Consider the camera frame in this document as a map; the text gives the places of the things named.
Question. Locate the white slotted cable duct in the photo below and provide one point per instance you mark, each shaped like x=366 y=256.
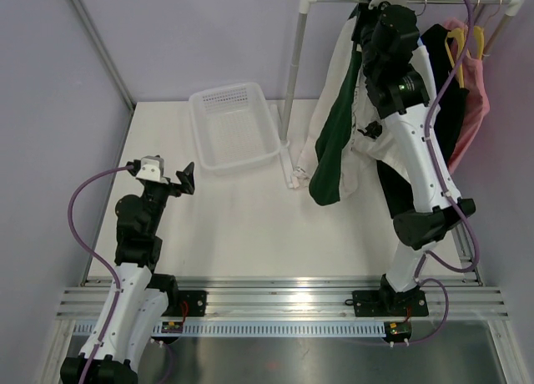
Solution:
x=279 y=329

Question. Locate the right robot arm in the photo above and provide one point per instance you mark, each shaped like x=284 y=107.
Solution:
x=400 y=84

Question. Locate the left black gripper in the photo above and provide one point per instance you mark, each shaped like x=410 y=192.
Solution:
x=185 y=179

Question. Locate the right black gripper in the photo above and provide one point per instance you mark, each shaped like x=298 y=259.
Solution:
x=365 y=14

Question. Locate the green and white t shirt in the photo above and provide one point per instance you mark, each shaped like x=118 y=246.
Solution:
x=326 y=166

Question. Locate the white plastic basket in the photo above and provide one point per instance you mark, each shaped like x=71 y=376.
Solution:
x=233 y=128

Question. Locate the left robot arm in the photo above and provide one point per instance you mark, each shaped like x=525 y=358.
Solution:
x=138 y=296

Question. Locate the pink t shirt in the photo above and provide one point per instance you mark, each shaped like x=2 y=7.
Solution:
x=477 y=102

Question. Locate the black t shirt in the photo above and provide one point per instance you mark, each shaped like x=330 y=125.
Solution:
x=391 y=171

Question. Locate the yellow hanger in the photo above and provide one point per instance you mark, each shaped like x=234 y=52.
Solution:
x=454 y=44
x=478 y=35

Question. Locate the aluminium mounting rail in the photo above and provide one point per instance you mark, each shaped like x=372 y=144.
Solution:
x=322 y=299

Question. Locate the yellow hanger back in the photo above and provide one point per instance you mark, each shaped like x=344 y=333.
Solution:
x=478 y=35

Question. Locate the yellow hanger front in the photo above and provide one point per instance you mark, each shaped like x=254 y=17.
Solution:
x=454 y=44

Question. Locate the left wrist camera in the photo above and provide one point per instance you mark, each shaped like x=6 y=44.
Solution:
x=151 y=169

